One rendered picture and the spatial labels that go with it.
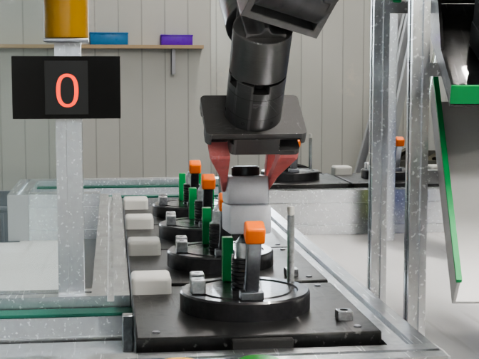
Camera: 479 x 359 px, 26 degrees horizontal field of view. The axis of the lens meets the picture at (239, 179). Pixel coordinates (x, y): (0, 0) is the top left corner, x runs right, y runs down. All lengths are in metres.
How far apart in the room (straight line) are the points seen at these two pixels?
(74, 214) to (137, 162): 7.84
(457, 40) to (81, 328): 0.54
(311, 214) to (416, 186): 1.16
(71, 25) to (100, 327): 0.34
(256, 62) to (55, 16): 0.29
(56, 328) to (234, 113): 0.35
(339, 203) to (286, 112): 1.28
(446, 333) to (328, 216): 0.89
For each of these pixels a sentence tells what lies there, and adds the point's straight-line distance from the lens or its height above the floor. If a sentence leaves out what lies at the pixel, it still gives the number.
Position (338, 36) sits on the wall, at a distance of 9.84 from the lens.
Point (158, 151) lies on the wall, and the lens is 9.08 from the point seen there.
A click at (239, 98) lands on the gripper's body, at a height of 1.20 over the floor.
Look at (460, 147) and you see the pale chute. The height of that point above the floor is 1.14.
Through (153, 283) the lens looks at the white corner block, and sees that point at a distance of 1.19.
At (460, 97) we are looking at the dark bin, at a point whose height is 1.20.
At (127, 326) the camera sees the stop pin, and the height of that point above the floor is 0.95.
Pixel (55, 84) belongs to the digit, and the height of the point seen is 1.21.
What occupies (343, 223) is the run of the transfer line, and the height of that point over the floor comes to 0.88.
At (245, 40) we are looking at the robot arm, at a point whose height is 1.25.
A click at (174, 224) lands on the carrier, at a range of 1.59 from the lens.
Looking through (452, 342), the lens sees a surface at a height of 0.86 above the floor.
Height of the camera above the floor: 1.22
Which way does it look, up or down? 6 degrees down
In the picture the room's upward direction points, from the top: straight up
